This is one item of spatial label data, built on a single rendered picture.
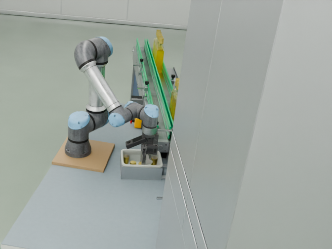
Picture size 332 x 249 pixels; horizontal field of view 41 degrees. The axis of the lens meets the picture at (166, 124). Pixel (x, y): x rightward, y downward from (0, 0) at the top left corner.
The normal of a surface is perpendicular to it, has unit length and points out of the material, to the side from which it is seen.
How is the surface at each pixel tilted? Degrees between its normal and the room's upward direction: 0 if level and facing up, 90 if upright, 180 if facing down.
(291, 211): 90
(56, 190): 0
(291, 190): 90
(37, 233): 0
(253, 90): 90
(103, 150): 2
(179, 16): 90
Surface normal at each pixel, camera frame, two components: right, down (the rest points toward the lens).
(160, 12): 0.12, 0.46
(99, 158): 0.12, -0.87
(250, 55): -0.98, -0.05
